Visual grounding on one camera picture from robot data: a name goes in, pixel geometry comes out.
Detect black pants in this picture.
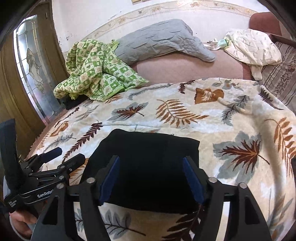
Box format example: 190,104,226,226
81,129,200,214

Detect left hand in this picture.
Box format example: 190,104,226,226
9,210,37,240

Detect leaf pattern cream blanket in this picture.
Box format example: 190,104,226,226
30,78,295,240

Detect wooden glass door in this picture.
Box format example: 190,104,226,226
1,1,68,158

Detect green checkered cloth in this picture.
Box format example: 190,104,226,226
53,39,148,101

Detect pink bed sheet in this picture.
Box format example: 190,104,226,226
131,50,253,85

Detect striped floral bedspread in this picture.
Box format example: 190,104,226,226
261,42,295,113

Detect small mint white cloth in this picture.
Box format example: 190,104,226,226
204,38,232,51

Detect cream floral cloth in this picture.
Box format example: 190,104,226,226
224,29,282,81

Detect grey quilted pillow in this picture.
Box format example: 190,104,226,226
115,19,215,65

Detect wooden bed frame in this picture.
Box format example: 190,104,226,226
249,12,295,48

